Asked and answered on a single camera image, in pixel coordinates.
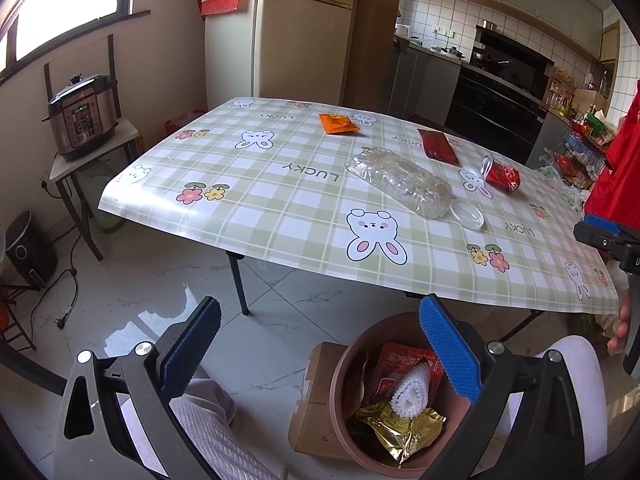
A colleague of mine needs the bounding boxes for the black built-in oven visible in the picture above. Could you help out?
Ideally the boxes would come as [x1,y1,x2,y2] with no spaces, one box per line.
[445,65,548,166]

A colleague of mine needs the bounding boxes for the person's right leg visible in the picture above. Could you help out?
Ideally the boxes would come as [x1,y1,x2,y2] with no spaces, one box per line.
[500,337,608,466]

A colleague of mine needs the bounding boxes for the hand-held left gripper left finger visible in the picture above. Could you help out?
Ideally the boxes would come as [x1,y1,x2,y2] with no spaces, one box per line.
[51,296,223,480]

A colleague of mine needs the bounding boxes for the black power cable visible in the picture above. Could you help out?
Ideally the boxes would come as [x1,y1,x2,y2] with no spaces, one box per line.
[30,230,81,331]

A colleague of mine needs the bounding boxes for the group of condiment bottles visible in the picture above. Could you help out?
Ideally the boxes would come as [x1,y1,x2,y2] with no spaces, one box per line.
[545,67,576,116]

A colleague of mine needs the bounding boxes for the black air fryer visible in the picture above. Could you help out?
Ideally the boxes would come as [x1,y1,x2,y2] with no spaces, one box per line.
[4,211,57,288]

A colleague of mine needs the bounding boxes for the black range hood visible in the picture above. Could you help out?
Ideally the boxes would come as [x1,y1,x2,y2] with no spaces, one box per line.
[474,25,556,91]

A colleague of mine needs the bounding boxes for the red cloth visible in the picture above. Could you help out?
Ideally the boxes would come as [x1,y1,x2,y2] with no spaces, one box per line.
[582,80,640,231]

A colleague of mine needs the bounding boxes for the clear plastic lid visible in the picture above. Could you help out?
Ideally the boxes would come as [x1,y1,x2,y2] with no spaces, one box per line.
[450,202,485,231]

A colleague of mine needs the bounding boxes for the cardboard box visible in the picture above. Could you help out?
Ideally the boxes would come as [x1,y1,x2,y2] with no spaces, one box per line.
[288,342,351,458]

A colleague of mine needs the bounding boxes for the clear plastic packaging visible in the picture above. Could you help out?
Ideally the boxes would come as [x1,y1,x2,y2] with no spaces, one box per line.
[344,146,453,220]

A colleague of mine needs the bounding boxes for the brown wooden panel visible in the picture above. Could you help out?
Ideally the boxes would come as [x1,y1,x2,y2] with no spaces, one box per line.
[345,0,405,111]

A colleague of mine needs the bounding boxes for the pale green bag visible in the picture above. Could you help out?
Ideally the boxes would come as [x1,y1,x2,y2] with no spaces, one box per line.
[75,157,131,233]

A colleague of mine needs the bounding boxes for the orange snack packet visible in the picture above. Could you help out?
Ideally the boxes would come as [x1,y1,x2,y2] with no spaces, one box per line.
[318,112,362,136]

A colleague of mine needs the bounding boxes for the red envelope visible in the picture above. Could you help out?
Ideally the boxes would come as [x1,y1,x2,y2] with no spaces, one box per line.
[362,342,443,406]

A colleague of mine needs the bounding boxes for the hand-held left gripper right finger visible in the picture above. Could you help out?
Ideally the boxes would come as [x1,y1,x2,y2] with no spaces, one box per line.
[419,295,588,480]

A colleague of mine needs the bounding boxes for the window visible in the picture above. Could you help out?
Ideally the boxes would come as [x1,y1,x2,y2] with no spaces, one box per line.
[0,0,151,86]

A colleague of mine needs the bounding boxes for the person's left leg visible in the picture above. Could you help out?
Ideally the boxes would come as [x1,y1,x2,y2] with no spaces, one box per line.
[170,377,288,480]

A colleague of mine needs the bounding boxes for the wire rack of snacks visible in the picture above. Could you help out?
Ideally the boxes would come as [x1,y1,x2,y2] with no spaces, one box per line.
[537,115,618,201]

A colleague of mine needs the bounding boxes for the small side table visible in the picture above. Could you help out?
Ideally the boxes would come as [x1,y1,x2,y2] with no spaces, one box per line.
[48,119,140,261]

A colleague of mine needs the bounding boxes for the dark red packet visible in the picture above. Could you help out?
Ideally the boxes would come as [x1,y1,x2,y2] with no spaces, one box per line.
[416,128,461,166]

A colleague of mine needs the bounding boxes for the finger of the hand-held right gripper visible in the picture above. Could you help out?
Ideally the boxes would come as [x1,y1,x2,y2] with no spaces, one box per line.
[573,221,633,261]
[584,214,640,243]

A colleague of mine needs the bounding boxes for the beige refrigerator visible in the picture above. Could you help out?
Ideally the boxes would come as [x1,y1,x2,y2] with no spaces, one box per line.
[252,0,358,106]

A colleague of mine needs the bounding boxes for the gold foil wrapper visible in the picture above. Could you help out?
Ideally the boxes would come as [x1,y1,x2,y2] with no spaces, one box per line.
[356,401,447,468]

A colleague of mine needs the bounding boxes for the black table leg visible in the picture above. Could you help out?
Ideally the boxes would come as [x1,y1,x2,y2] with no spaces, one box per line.
[226,250,251,316]
[500,310,543,346]

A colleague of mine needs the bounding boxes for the grey kitchen counter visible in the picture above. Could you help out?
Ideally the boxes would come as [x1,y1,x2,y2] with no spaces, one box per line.
[387,40,463,128]

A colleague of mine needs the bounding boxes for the person's right hand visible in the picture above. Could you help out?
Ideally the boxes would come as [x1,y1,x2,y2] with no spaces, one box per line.
[606,280,633,357]

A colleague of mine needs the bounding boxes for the crushed red drink can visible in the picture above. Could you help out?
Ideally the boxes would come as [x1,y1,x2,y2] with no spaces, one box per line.
[481,155,522,193]

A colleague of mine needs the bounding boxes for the checked cartoon tablecloth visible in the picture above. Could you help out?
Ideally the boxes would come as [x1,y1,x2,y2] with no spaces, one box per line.
[97,96,620,316]

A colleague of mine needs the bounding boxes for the brown plastic bin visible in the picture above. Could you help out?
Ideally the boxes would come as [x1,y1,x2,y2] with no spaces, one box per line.
[330,311,501,471]

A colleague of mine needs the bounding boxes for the person's leg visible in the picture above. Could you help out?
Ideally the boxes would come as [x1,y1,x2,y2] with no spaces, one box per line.
[170,377,288,480]
[500,337,608,466]

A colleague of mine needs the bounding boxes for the electric pressure cooker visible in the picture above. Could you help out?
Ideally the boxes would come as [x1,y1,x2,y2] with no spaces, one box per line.
[42,74,120,162]

